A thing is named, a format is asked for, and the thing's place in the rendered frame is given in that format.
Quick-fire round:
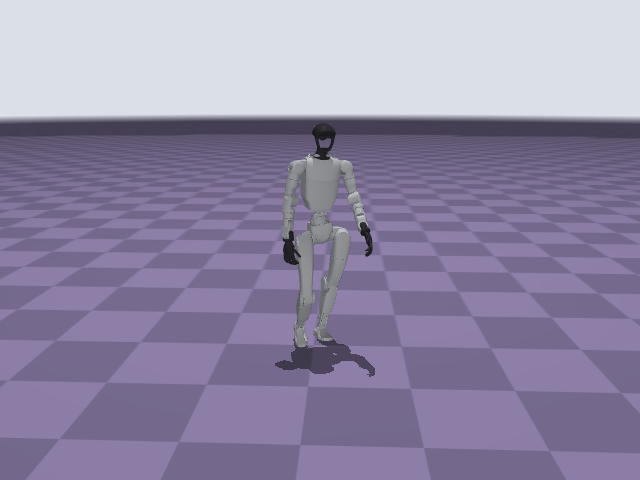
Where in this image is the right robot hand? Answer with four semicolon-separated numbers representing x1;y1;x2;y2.
283;231;301;265

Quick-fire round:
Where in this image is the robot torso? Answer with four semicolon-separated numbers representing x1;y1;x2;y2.
301;154;341;244

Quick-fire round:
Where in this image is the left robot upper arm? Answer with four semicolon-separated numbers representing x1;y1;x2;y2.
339;160;359;205

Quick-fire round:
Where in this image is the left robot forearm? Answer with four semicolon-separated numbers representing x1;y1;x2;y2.
352;192;368;233

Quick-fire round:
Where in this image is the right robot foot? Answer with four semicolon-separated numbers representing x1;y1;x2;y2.
294;321;308;347

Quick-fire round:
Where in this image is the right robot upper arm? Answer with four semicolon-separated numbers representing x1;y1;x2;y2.
284;159;306;207

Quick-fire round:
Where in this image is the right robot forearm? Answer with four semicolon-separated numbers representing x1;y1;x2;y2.
282;195;295;239

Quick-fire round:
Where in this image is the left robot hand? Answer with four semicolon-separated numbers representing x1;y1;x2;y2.
360;222;373;257

